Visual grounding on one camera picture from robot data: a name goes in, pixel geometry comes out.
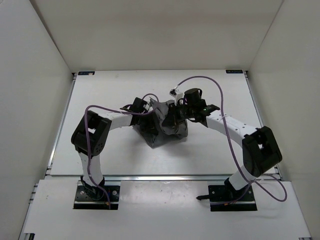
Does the aluminium rail left table edge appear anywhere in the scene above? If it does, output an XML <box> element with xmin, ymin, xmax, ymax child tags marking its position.
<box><xmin>45</xmin><ymin>72</ymin><xmax>78</xmax><ymax>175</ymax></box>

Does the grey pleated skirt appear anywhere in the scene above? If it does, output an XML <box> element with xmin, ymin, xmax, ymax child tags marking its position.
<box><xmin>133</xmin><ymin>98</ymin><xmax>188</xmax><ymax>149</ymax></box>

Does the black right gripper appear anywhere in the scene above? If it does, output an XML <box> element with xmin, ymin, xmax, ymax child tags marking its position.
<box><xmin>162</xmin><ymin>102</ymin><xmax>196</xmax><ymax>127</ymax></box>

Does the blue label corner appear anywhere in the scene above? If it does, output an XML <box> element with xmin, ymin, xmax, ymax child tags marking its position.
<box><xmin>77</xmin><ymin>71</ymin><xmax>95</xmax><ymax>76</ymax></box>
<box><xmin>225</xmin><ymin>69</ymin><xmax>243</xmax><ymax>74</ymax></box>

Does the blue label right corner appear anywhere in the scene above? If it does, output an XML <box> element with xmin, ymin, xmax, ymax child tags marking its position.
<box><xmin>225</xmin><ymin>69</ymin><xmax>243</xmax><ymax>74</ymax></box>

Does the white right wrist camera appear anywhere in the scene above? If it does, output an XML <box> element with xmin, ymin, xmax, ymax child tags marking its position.
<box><xmin>169</xmin><ymin>85</ymin><xmax>185</xmax><ymax>106</ymax></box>

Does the blue label left corner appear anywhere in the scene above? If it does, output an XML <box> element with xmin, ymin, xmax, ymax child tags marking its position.
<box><xmin>77</xmin><ymin>71</ymin><xmax>95</xmax><ymax>76</ymax></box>

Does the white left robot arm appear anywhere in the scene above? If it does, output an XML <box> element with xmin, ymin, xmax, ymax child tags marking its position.
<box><xmin>71</xmin><ymin>97</ymin><xmax>154</xmax><ymax>205</ymax></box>

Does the aluminium rail along table front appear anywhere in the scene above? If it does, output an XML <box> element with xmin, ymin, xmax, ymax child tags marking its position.
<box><xmin>44</xmin><ymin>174</ymin><xmax>275</xmax><ymax>182</ymax></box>

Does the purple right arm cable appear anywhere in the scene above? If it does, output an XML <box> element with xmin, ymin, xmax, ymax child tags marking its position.
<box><xmin>176</xmin><ymin>74</ymin><xmax>288</xmax><ymax>206</ymax></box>

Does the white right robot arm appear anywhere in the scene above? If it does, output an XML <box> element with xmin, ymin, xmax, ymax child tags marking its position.
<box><xmin>168</xmin><ymin>88</ymin><xmax>283</xmax><ymax>204</ymax></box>

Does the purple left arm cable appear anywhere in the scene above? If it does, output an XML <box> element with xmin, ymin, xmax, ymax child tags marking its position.
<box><xmin>84</xmin><ymin>93</ymin><xmax>158</xmax><ymax>210</ymax></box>

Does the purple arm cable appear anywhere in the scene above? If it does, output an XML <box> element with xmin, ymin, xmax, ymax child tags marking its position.
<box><xmin>84</xmin><ymin>93</ymin><xmax>158</xmax><ymax>210</ymax></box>
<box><xmin>176</xmin><ymin>74</ymin><xmax>288</xmax><ymax>206</ymax></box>

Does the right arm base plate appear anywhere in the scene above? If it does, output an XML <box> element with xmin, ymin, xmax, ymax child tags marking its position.
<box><xmin>208</xmin><ymin>181</ymin><xmax>258</xmax><ymax>212</ymax></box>

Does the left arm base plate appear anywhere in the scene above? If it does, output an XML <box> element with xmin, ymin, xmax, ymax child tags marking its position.
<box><xmin>73</xmin><ymin>182</ymin><xmax>121</xmax><ymax>211</ymax></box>

